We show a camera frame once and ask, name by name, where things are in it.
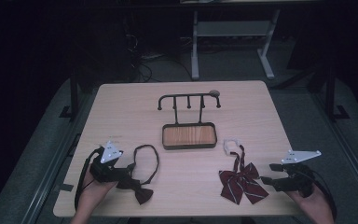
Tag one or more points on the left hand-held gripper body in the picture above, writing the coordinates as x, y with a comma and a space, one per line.
107, 169

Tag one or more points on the white metal desk frame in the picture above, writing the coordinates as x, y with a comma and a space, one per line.
230, 28

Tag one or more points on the striped dark red bow tie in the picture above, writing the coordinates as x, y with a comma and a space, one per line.
242, 183

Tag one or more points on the person's right hand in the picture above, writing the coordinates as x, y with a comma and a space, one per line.
310, 199

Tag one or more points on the black metal stand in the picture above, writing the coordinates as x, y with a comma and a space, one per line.
331, 93
73, 93

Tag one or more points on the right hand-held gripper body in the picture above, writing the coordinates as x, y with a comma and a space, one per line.
298, 180

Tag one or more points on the round grey disc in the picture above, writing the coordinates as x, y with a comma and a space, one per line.
214, 92

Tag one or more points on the black hook rack wooden base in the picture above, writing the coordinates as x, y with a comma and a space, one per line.
189, 135

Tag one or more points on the person's left hand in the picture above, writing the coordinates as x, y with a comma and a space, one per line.
98, 188

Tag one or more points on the grey tape strip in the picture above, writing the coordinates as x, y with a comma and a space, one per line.
64, 187

